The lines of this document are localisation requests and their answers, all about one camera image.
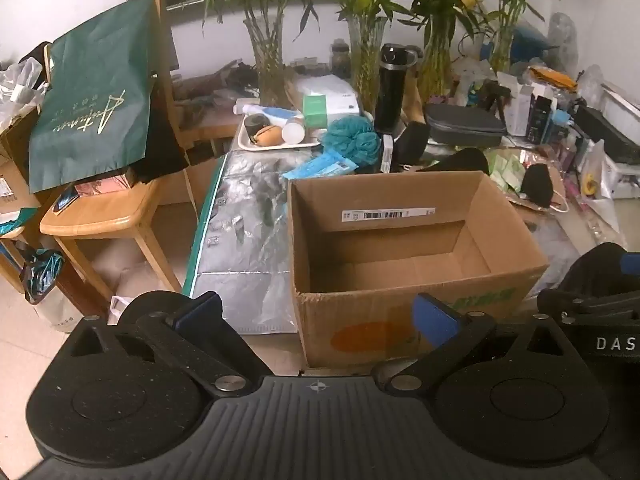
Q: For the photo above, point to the printed white plastic bag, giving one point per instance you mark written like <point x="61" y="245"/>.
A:
<point x="470" y="77"/>

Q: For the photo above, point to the beige paper bag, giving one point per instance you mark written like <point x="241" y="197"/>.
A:
<point x="55" y="312"/>

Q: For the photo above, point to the blue plastic packet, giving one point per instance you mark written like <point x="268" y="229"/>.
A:
<point x="320" y="167"/>

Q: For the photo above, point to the grey zip case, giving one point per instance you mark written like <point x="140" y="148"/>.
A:
<point x="465" y="122"/>

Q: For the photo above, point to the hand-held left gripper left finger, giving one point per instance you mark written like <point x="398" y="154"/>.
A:
<point x="200" y="312"/>

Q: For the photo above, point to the green tote bag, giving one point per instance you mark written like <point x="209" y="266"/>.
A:
<point x="95" y="100"/>

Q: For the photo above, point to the mini black tripod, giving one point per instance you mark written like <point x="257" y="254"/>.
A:
<point x="492" y="95"/>

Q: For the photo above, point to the yellow packet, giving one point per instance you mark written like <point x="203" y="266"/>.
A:
<point x="550" y="76"/>

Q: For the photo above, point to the dark phone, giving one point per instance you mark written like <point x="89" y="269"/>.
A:
<point x="66" y="201"/>

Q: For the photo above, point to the white round jar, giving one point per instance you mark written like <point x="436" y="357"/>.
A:
<point x="293" y="131"/>

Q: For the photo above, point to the black soft case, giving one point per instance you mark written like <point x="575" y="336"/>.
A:
<point x="412" y="140"/>

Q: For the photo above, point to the white container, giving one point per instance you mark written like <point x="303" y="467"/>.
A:
<point x="622" y="102"/>

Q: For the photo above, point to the black tape roll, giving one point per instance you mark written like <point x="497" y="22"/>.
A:
<point x="256" y="124"/>

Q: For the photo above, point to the green white wipes packet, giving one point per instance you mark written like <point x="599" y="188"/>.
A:
<point x="497" y="167"/>
<point x="514" y="174"/>

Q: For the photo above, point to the blue carton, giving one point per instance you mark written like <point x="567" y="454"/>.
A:
<point x="560" y="122"/>

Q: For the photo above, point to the yellow tape roll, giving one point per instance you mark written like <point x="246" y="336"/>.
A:
<point x="590" y="183"/>

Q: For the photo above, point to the black thermos bottle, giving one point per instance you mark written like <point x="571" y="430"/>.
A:
<point x="392" y="95"/>

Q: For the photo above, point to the brown paper bag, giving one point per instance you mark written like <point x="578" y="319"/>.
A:
<point x="412" y="95"/>

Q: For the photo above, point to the dark glass jar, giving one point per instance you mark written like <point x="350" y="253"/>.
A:
<point x="340" y="55"/>

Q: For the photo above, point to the teal bath pouf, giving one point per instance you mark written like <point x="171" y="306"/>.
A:
<point x="350" y="137"/>

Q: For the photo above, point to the wooden side table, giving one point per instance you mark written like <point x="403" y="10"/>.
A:
<point x="210" y="120"/>

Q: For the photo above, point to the black oblong case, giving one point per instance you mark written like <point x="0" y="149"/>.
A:
<point x="607" y="135"/>

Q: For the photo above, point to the small black box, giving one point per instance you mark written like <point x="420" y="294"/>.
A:
<point x="386" y="152"/>

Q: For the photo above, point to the white tray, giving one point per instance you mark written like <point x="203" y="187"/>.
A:
<point x="310" y="139"/>

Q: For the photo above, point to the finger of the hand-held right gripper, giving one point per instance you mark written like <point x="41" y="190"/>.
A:
<point x="629" y="262"/>
<point x="560" y="301"/>

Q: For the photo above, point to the lucky bamboo in glass vase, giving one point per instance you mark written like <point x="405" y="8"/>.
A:
<point x="267" y="70"/>
<point x="435" y="65"/>
<point x="502" y="40"/>
<point x="365" y="60"/>

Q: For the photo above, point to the white open carton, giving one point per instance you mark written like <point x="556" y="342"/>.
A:
<point x="515" y="102"/>

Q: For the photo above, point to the wooden chair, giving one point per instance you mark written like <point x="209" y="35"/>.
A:
<point x="110" y="215"/>

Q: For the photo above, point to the blue plastic object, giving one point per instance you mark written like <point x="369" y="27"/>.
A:
<point x="530" y="40"/>

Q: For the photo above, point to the teal black bag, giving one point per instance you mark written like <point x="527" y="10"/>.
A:
<point x="42" y="272"/>

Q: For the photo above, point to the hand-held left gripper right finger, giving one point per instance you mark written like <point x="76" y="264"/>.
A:
<point x="435" y="317"/>

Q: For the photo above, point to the green white tissue pack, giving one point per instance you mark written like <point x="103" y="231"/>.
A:
<point x="315" y="110"/>

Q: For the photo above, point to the clear plastic bag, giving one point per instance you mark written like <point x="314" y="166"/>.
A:
<point x="20" y="90"/>

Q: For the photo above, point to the brown cardboard box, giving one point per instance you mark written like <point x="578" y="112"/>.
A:
<point x="400" y="310"/>

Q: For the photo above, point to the white blue lotion tube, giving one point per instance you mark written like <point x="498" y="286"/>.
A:
<point x="267" y="111"/>

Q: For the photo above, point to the black carton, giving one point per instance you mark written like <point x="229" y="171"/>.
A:
<point x="539" y="117"/>

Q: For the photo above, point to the tan egg-shaped pouch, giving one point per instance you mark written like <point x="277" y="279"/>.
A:
<point x="269" y="136"/>

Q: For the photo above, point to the pink book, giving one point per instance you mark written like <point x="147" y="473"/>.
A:
<point x="102" y="186"/>

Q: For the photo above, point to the white plastic-wrapped pack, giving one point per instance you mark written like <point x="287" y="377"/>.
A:
<point x="340" y="92"/>

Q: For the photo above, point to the silver foil mat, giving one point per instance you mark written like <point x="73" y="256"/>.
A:
<point x="240" y="240"/>

